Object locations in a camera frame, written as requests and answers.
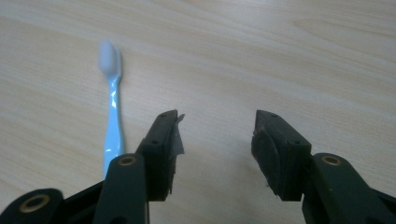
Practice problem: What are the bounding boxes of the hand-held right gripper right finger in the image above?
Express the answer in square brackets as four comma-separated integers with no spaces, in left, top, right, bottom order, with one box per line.
[250,109,313,202]

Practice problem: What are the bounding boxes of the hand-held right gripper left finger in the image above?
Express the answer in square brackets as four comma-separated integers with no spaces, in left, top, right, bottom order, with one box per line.
[135,109,186,203]

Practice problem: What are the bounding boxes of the light blue toothbrush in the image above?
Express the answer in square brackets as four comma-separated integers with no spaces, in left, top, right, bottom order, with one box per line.
[97,40,126,181]

